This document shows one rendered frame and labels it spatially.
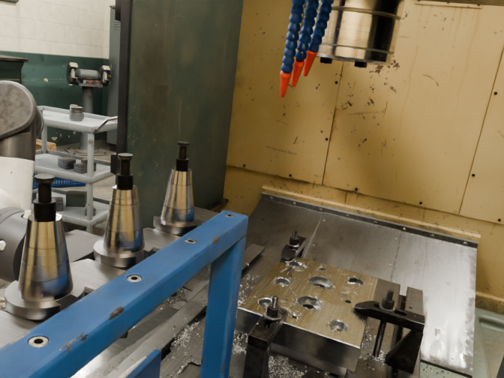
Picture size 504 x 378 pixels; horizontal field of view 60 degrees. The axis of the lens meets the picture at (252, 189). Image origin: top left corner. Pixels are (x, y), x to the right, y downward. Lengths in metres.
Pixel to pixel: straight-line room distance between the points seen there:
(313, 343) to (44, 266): 0.55
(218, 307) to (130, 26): 0.88
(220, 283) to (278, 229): 1.18
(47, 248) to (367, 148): 1.54
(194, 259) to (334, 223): 1.40
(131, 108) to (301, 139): 0.80
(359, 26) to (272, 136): 1.23
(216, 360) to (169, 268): 0.29
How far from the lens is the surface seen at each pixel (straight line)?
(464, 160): 1.81
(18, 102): 0.92
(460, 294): 1.71
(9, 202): 0.66
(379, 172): 1.82
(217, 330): 0.68
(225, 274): 0.63
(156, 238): 0.55
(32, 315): 0.41
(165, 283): 0.44
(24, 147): 0.93
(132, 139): 1.36
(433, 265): 1.77
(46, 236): 0.39
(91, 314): 0.39
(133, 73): 1.33
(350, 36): 0.71
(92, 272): 0.47
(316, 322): 0.85
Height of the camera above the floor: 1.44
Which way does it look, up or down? 16 degrees down
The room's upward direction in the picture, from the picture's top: 7 degrees clockwise
